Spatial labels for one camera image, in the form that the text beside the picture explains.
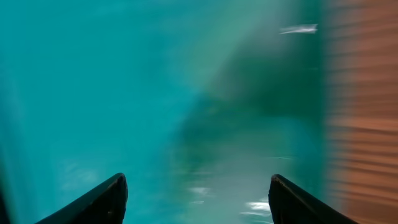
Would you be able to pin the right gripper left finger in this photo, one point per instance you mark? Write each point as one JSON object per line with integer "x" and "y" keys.
{"x": 104, "y": 204}

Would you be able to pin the teal plastic serving tray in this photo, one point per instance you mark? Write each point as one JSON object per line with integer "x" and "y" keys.
{"x": 196, "y": 103}

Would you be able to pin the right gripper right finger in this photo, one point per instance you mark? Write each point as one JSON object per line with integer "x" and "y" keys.
{"x": 289, "y": 204}

